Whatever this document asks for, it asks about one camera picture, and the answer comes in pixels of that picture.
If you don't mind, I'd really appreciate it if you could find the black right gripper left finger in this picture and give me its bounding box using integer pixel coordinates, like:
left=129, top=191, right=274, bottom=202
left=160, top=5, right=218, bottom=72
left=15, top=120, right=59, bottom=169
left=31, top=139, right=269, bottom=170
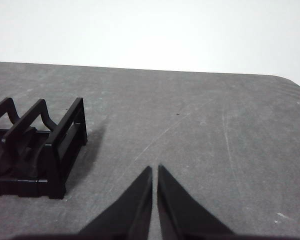
left=76, top=165, right=154, bottom=240

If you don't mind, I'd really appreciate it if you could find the black plastic dish rack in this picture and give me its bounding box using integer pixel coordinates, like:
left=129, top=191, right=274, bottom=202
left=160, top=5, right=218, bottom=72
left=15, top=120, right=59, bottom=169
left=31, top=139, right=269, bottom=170
left=0, top=96, right=88, bottom=200

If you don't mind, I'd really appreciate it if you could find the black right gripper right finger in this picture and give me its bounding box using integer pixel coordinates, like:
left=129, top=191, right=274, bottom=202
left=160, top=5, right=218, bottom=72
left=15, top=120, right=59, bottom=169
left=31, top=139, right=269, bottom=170
left=156, top=164, right=237, bottom=240

